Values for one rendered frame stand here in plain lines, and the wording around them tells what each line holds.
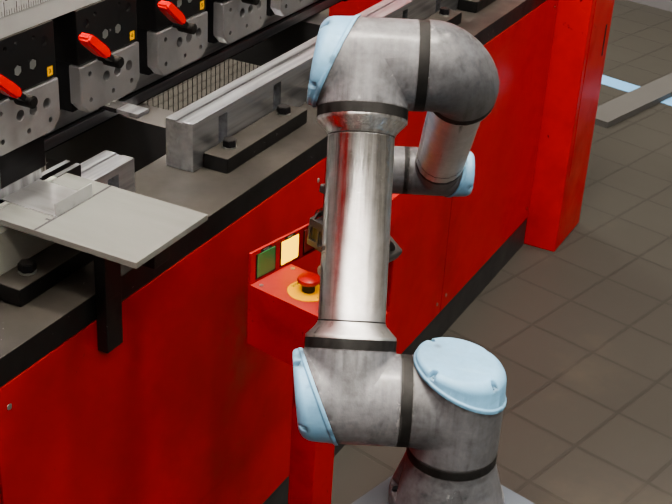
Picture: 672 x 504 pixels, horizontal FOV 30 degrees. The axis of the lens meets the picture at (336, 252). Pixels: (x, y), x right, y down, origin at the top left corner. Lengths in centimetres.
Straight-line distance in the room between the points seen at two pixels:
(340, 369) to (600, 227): 278
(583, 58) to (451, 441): 236
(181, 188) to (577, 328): 169
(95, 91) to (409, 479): 78
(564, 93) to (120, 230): 222
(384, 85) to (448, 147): 25
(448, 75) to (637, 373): 202
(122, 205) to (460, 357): 61
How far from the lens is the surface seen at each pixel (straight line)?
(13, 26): 180
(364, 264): 153
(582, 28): 375
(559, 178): 392
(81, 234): 181
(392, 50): 155
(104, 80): 199
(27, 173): 194
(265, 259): 212
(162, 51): 210
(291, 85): 255
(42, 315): 187
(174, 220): 184
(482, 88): 160
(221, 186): 224
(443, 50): 156
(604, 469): 310
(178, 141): 229
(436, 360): 153
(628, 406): 334
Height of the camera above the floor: 183
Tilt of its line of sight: 28 degrees down
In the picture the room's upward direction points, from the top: 3 degrees clockwise
